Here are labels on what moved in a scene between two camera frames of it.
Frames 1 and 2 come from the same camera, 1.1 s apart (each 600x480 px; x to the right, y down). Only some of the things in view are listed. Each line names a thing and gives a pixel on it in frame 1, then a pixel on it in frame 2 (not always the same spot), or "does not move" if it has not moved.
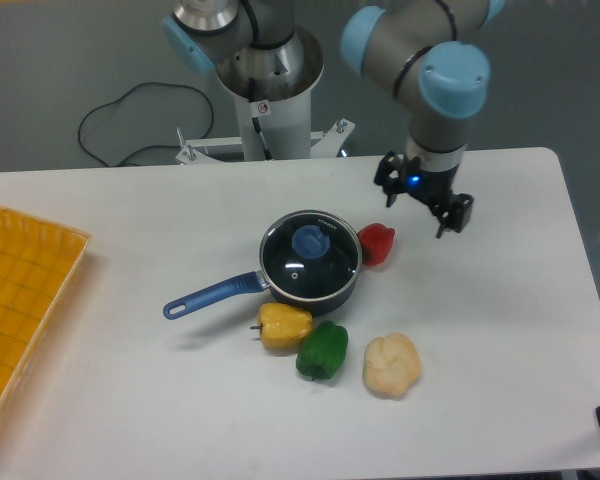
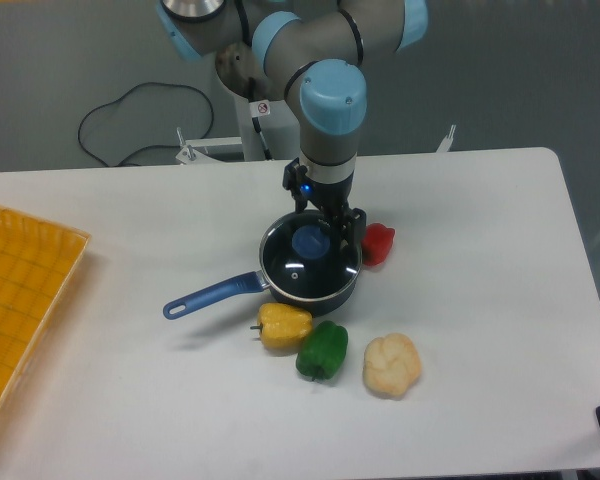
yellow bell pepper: x=283 y=325 does not move
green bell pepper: x=324 y=352 does not move
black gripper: x=430 y=186 -> x=331 y=199
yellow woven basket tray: x=26 y=264 does not move
